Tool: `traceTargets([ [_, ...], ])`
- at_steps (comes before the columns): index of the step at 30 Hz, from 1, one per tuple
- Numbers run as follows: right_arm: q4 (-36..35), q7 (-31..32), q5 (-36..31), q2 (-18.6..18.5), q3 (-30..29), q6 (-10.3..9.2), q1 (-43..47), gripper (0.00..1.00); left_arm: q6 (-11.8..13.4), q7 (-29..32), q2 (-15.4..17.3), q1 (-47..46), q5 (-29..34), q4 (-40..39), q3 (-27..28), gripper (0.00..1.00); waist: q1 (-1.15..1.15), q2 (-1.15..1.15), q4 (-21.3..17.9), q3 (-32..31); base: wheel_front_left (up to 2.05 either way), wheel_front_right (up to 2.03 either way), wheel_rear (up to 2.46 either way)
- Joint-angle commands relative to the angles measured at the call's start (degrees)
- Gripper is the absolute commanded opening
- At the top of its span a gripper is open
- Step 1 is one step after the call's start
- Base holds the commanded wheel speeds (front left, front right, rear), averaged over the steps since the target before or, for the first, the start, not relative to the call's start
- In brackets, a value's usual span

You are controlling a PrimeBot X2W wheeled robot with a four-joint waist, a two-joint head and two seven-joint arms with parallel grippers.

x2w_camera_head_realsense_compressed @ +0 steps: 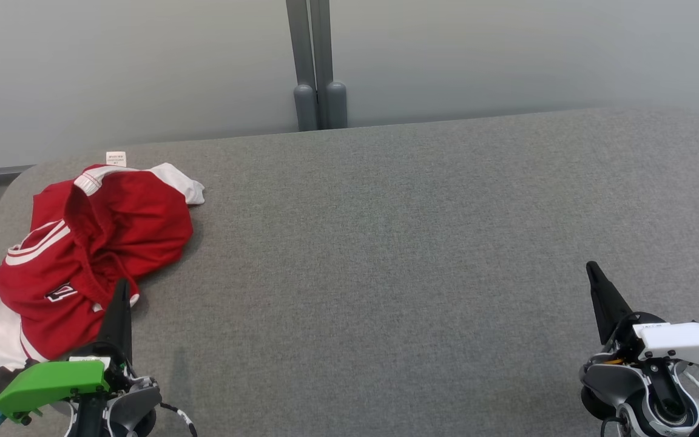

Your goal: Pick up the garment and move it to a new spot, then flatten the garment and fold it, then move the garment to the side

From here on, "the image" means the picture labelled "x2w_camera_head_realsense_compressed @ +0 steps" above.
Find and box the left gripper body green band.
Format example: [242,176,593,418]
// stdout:
[0,345,138,424]

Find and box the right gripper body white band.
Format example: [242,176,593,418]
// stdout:
[613,313,699,371]

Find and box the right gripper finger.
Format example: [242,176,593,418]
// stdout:
[586,261,634,347]

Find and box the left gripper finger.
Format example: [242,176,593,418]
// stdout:
[96,278,133,364]

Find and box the red white basketball jersey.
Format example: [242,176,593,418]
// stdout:
[0,151,144,381]

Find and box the black white sleeved cable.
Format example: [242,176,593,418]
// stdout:
[158,401,198,437]

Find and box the grey partition post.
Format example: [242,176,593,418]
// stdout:
[286,0,319,132]
[310,0,348,130]

